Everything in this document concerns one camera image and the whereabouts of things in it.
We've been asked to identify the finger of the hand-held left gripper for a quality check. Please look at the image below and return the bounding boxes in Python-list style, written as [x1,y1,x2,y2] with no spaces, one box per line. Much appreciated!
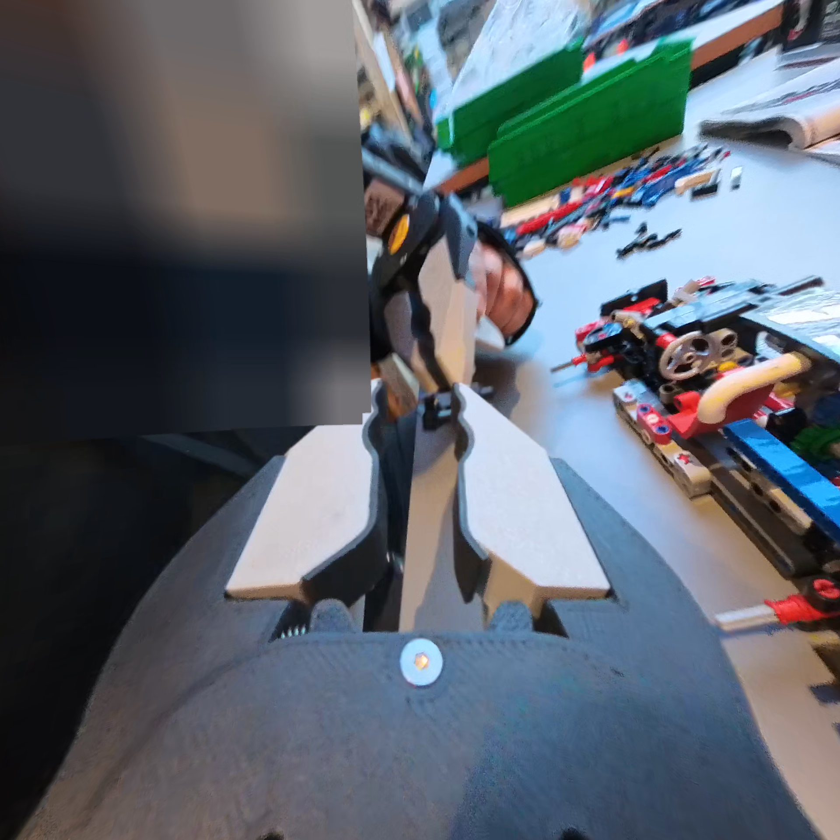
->
[372,292,455,396]
[419,243,478,391]

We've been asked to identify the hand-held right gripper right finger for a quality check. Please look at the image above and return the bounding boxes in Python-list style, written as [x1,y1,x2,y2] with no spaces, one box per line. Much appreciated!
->
[453,382,613,632]

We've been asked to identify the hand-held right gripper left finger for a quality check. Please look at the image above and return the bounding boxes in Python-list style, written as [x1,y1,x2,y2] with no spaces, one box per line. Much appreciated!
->
[225,378,396,608]

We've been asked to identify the black brick connector piece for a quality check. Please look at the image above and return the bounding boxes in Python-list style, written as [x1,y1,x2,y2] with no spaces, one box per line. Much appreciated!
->
[420,387,462,432]

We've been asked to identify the toy brick car model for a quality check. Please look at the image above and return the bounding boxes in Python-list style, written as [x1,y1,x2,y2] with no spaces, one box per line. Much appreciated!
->
[551,276,840,651]

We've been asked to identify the grey desk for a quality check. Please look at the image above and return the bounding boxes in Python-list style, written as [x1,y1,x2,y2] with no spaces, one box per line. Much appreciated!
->
[394,39,840,840]

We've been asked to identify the person's left hand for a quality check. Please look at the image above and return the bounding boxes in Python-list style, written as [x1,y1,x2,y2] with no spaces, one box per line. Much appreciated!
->
[472,244,536,343]

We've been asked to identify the green plastic bin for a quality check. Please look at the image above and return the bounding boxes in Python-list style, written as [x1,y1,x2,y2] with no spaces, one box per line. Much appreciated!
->
[436,39,585,165]
[489,36,693,207]

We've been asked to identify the pile of loose toy bricks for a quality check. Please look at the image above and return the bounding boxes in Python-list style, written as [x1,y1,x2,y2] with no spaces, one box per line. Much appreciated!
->
[505,144,746,257]

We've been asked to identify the small black brick assembly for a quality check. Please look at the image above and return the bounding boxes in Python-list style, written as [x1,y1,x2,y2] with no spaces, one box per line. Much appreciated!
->
[617,223,683,258]

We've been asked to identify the person's black clothing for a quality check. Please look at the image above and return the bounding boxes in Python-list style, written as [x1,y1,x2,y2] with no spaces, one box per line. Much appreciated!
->
[0,430,368,821]

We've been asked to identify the rolled instruction booklet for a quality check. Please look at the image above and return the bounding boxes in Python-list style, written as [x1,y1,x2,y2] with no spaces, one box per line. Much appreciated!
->
[699,66,840,148]

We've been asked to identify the black toy set box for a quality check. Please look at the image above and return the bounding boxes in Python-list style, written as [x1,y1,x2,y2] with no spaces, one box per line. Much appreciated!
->
[781,0,840,48]

